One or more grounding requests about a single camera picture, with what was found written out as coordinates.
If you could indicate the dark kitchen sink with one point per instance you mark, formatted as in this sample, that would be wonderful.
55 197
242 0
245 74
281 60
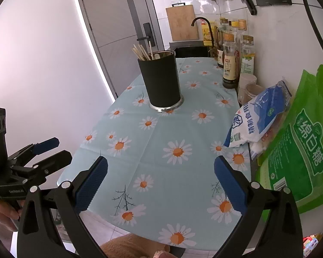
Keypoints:
189 49

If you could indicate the red snack packet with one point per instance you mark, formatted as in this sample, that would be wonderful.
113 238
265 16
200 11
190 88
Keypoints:
312 246

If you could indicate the black faucet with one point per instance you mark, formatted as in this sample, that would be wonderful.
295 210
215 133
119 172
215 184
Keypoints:
208 29

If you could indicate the daisy print blue tablecloth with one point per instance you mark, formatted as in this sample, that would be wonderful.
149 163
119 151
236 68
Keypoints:
161 129

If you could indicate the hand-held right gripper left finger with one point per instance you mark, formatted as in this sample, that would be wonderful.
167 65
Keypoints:
93 184

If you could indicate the white and blue salt bag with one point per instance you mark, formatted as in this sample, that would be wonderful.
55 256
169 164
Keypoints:
255 118

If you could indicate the clear plastic jar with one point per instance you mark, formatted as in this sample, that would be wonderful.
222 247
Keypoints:
246 82
254 92

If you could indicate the black cylindrical utensil holder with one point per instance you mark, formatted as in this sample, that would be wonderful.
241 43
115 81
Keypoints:
160 83

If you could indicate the row of condiment bottles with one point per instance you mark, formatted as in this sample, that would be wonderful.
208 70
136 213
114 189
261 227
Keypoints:
229 61

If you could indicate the pile of wooden chopsticks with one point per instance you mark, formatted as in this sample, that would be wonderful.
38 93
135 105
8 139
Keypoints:
140 52

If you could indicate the person's left hand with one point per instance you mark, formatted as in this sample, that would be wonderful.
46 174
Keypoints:
0 213

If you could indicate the grey door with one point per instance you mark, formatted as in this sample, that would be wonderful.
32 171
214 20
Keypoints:
115 32

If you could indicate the wooden cutting board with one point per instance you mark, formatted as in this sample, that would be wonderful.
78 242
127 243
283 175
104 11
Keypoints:
181 22

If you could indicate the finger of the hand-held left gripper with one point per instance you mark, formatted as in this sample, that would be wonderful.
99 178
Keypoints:
53 161
47 143

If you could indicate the yellow detergent bottle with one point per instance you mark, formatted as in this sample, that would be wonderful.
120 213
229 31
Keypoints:
206 33

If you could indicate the green sugar bag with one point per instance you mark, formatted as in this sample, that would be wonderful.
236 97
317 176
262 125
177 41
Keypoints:
298 153

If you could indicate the person's tan trousers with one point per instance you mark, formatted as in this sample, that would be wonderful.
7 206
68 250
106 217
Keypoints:
132 247

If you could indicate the black slipper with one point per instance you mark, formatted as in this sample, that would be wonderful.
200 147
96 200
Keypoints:
177 251

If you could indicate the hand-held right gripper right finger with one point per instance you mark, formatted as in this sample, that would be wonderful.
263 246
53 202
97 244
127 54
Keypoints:
229 184

